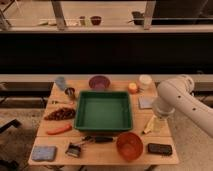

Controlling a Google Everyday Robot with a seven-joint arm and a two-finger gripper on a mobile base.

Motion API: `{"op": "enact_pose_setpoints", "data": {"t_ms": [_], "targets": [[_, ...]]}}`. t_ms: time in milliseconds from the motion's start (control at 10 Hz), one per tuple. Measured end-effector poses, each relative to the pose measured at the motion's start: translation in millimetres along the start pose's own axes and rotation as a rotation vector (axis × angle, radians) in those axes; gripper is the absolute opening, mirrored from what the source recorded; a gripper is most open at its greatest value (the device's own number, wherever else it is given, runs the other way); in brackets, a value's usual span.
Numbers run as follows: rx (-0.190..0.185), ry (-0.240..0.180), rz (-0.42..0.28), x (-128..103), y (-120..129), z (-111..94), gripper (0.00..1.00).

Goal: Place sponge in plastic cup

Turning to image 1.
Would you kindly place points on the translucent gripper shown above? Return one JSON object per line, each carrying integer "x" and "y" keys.
{"x": 159, "y": 123}

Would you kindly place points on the blue sponge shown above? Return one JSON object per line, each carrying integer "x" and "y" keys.
{"x": 44, "y": 153}

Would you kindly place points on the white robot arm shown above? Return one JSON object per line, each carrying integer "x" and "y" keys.
{"x": 175, "y": 94}

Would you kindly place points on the small metal cup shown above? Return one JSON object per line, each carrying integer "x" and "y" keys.
{"x": 70, "y": 92}

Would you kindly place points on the blue plastic cup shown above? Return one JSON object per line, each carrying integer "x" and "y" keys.
{"x": 61, "y": 83}

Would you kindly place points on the blue grey cloth square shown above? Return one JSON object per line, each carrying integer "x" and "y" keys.
{"x": 145, "y": 102}

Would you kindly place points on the black rectangular eraser block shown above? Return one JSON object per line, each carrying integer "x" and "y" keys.
{"x": 161, "y": 149}

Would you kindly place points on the orange plastic bowl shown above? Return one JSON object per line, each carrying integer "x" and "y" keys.
{"x": 129, "y": 146}

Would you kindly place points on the white lidded container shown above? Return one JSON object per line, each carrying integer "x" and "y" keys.
{"x": 145, "y": 81}

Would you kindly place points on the green plastic tray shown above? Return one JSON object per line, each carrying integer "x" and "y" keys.
{"x": 103, "y": 111}

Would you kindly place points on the orange carrot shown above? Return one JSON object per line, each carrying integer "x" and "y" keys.
{"x": 60, "y": 130}

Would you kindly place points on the dark background pot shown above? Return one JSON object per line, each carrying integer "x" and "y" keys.
{"x": 138, "y": 17}

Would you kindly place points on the dark red background bowl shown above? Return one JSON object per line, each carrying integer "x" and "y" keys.
{"x": 96, "y": 20}

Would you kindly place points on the small background jar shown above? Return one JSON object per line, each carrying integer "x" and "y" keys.
{"x": 82, "y": 20}

